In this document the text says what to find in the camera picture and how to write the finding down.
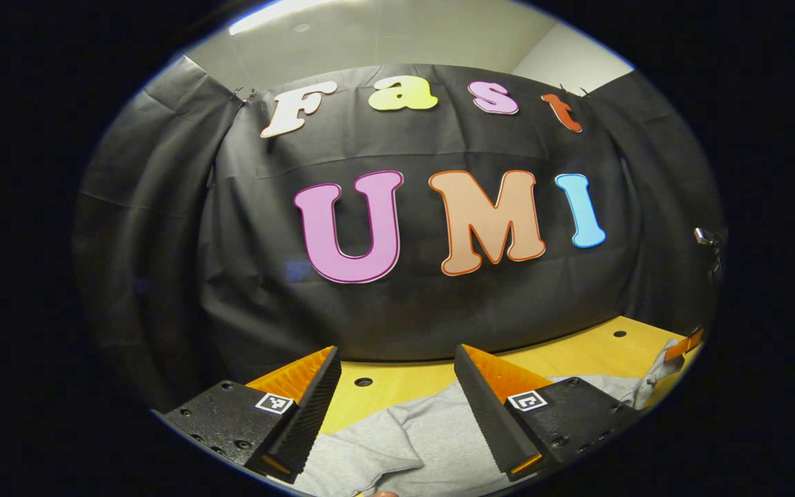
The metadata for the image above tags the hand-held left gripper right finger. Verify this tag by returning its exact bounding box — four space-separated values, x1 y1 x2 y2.
454 344 640 483

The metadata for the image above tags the metal stand clamp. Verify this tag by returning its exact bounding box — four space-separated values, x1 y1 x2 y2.
694 226 726 277

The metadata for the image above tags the grey zip-neck sweatshirt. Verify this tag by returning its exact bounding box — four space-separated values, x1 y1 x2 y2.
294 338 688 497

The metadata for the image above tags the black backdrop cloth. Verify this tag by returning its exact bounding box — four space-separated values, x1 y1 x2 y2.
73 55 726 415

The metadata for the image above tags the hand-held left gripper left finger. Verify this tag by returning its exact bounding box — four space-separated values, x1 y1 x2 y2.
161 345 343 484

